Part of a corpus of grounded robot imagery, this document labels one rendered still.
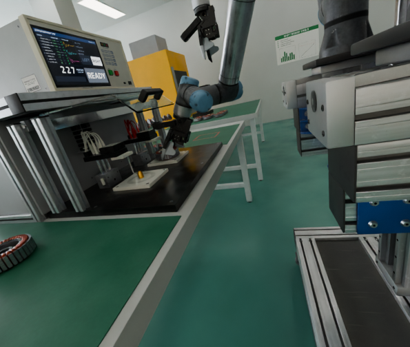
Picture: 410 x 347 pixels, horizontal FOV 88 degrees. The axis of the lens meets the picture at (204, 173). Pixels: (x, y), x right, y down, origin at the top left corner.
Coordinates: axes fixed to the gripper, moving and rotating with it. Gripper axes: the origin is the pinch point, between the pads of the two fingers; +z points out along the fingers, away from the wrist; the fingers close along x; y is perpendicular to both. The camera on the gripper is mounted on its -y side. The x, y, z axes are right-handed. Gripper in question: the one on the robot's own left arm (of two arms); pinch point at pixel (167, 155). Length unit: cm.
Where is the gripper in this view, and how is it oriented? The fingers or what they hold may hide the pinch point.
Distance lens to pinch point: 101.7
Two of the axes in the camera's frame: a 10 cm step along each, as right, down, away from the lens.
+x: 2.6, -3.8, 8.9
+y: 9.2, 3.7, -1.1
